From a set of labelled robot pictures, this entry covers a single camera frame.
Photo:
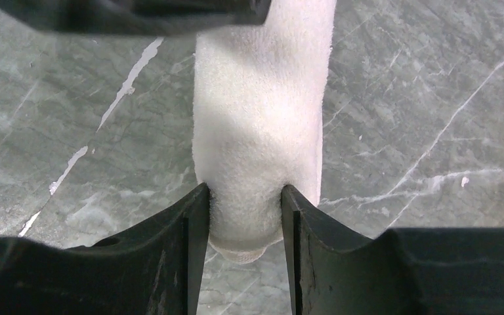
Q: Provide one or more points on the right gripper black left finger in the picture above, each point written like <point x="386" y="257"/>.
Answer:
<point x="153" y="267"/>

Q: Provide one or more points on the cream white towel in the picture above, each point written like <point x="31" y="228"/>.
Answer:
<point x="258" y="122"/>

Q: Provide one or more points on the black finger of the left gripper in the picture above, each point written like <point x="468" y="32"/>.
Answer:
<point x="145" y="18"/>

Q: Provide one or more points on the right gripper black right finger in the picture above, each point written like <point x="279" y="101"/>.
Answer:
<point x="335" y="270"/>

